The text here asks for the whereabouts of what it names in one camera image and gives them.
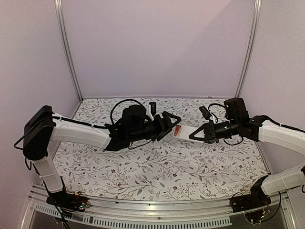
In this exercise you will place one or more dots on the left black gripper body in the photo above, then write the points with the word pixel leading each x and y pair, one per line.
pixel 157 130

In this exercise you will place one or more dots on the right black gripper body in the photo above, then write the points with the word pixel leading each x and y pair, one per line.
pixel 210 131

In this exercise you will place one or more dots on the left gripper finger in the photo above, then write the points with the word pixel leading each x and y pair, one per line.
pixel 170 119
pixel 162 132

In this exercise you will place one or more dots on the orange battery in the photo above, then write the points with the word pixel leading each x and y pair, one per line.
pixel 177 130

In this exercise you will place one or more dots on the white remote control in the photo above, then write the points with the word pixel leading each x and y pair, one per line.
pixel 185 131

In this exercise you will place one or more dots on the white battery cover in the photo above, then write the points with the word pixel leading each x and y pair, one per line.
pixel 157 145

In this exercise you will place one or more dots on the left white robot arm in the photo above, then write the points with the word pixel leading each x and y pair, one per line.
pixel 136 123

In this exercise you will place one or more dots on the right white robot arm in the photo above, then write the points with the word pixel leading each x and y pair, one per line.
pixel 259 128

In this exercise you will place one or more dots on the floral patterned table mat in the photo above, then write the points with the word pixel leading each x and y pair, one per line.
pixel 180 170

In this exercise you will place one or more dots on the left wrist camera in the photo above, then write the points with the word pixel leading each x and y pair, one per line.
pixel 152 108

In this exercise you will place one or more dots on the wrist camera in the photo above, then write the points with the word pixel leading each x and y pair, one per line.
pixel 205 112
pixel 152 108

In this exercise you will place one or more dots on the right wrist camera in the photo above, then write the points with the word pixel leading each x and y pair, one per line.
pixel 205 112

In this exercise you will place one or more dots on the front aluminium rail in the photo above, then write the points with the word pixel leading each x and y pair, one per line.
pixel 107 213

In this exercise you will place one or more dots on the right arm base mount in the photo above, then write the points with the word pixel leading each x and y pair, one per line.
pixel 255 199

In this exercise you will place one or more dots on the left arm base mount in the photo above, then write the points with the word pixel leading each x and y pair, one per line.
pixel 69 202

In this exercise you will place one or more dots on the right aluminium frame post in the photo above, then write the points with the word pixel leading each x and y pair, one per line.
pixel 250 47

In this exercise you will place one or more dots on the aluminium frame post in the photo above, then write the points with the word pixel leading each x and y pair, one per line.
pixel 66 48
pixel 250 47

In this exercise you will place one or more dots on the left aluminium frame post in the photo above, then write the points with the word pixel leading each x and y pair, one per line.
pixel 66 48

